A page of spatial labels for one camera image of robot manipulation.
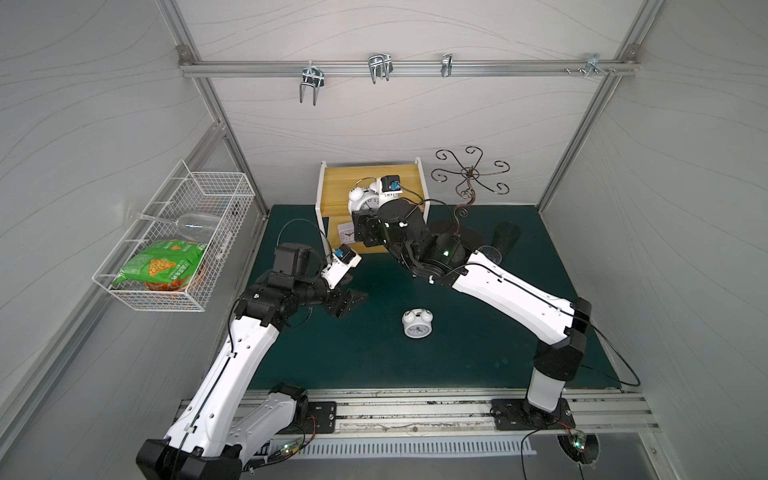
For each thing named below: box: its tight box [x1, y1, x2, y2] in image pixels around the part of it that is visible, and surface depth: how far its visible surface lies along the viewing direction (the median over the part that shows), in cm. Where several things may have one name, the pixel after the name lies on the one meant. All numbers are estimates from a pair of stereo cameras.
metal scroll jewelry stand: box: [431, 146, 511, 235], surface depth 90 cm
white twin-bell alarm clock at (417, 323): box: [402, 308, 434, 339], surface depth 84 cm
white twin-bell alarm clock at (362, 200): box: [348, 186, 380, 215], surface depth 65 cm
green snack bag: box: [112, 239, 208, 285], surface depth 56 cm
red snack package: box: [144, 276, 190, 291], surface depth 55 cm
